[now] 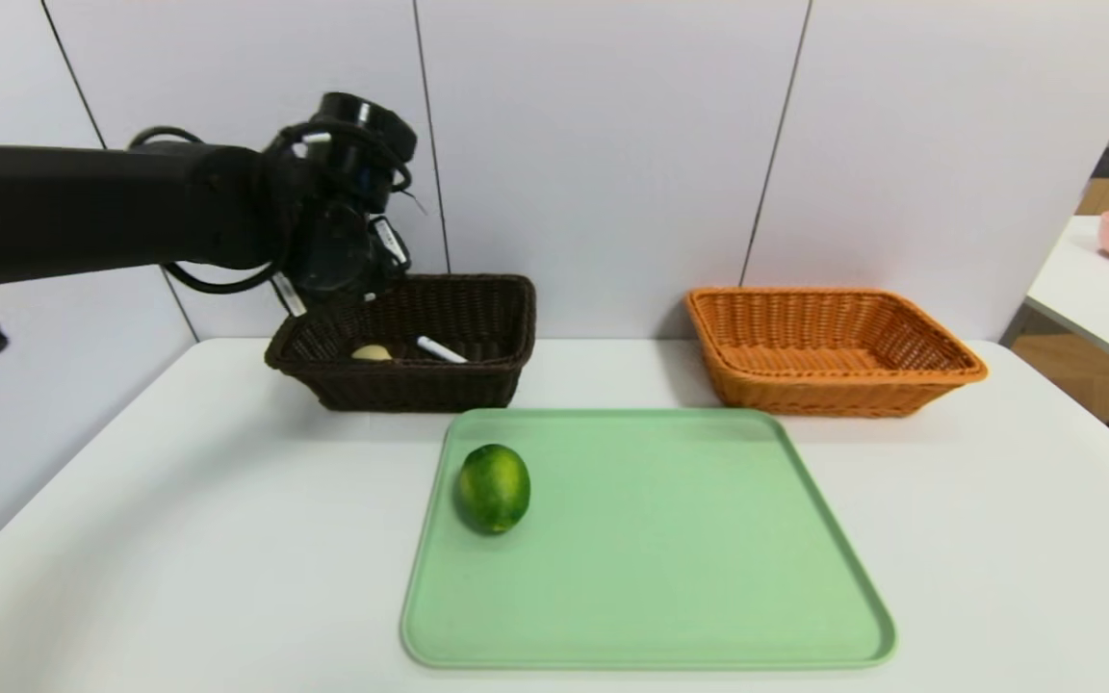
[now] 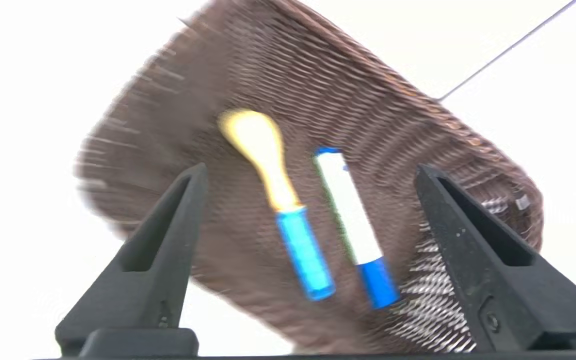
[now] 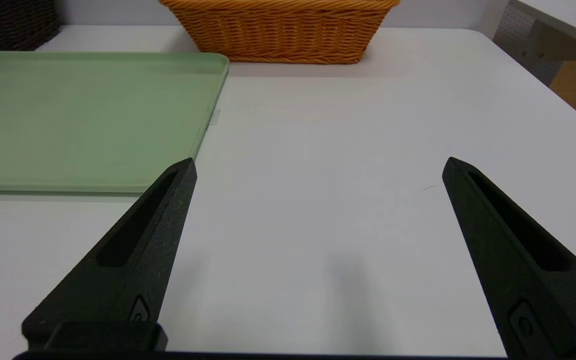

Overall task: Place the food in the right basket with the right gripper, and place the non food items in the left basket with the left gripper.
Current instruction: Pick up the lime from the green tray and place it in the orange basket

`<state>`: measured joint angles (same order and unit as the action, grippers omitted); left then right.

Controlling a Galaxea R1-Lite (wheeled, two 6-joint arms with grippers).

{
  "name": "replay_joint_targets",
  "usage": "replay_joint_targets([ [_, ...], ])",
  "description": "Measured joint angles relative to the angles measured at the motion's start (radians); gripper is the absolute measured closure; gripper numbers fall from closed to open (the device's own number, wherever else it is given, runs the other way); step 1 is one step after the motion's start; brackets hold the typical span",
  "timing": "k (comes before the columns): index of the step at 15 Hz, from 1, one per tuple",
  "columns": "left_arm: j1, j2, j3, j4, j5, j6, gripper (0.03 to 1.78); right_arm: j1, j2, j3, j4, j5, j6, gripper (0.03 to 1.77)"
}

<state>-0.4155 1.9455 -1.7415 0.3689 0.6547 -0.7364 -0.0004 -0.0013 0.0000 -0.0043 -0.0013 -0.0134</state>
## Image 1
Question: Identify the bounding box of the white marker with blue cap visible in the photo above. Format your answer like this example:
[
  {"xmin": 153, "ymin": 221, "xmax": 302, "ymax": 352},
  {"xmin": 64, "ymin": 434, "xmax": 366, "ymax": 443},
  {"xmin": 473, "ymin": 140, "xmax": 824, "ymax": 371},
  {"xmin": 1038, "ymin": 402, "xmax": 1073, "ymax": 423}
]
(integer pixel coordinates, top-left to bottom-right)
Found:
[{"xmin": 417, "ymin": 336, "xmax": 471, "ymax": 365}]

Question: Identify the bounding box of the green lime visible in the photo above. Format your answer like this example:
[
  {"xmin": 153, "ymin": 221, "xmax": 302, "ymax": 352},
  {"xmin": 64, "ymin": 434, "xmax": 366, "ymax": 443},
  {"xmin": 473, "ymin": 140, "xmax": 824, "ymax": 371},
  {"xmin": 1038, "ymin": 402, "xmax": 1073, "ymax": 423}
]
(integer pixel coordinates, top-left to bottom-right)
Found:
[{"xmin": 455, "ymin": 444, "xmax": 532, "ymax": 535}]

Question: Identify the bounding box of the dark brown wicker basket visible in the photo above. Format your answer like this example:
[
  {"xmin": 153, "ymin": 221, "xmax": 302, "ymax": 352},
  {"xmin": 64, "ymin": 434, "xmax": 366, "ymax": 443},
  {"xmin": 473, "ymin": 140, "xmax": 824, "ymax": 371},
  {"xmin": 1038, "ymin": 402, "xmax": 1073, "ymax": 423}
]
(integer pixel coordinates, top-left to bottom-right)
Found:
[{"xmin": 264, "ymin": 274, "xmax": 537, "ymax": 414}]

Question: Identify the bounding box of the orange wicker basket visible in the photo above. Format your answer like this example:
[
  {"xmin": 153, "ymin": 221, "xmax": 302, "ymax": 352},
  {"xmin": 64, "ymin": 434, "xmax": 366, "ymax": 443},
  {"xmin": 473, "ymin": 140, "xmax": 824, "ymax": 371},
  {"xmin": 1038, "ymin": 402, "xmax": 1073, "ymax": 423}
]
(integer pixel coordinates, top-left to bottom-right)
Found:
[{"xmin": 684, "ymin": 287, "xmax": 988, "ymax": 419}]

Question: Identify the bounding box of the light green plastic tray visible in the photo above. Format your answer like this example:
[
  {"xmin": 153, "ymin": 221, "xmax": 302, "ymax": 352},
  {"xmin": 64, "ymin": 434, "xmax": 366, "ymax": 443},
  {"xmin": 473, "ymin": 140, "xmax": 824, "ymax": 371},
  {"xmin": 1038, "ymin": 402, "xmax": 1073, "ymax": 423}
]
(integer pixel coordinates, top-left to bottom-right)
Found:
[{"xmin": 400, "ymin": 408, "xmax": 896, "ymax": 669}]

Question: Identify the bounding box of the thin black left camera cable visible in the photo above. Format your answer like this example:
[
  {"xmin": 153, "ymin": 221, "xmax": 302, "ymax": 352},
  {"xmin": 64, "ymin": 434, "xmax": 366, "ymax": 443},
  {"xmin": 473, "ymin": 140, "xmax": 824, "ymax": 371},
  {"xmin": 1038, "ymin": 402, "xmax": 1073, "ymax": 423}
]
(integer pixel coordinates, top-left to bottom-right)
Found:
[{"xmin": 128, "ymin": 125, "xmax": 276, "ymax": 295}]

